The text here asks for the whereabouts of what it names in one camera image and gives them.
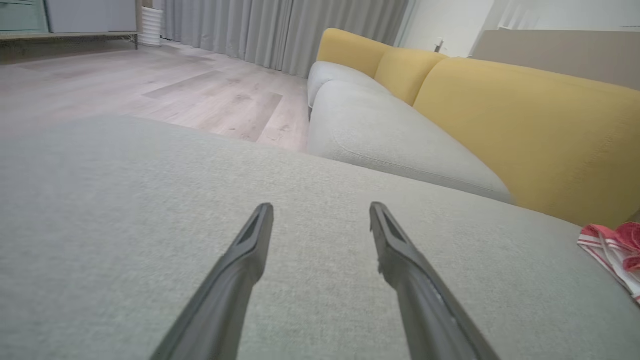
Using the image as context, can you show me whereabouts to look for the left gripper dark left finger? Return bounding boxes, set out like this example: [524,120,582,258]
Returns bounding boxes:
[150,202,275,360]

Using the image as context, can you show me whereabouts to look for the wide grey sofa chaise seat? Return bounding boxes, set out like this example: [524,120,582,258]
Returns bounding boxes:
[0,115,640,360]

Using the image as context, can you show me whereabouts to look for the yellow sofa back cushion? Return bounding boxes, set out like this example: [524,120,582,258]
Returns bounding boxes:
[373,46,450,107]
[413,57,640,229]

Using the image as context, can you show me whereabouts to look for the green grey TV cabinet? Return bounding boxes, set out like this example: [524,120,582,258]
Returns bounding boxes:
[0,0,143,51]

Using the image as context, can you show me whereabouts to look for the grey pleated curtain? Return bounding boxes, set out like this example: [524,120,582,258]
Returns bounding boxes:
[152,0,419,80]

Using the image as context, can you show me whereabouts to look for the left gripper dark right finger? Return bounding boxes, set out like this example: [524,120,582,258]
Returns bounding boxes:
[369,201,501,360]

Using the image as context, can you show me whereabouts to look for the red shorts with white stripes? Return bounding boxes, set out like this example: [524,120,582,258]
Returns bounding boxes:
[577,221,640,304]

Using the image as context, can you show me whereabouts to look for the grey beige flat panel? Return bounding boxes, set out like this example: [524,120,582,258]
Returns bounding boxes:
[471,28,640,92]

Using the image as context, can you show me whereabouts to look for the grey sofa seat cushion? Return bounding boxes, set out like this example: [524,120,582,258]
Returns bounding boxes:
[306,80,514,205]
[307,61,392,109]

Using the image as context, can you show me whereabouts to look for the white ribbed vase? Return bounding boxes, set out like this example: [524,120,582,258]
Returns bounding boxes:
[138,6,165,49]

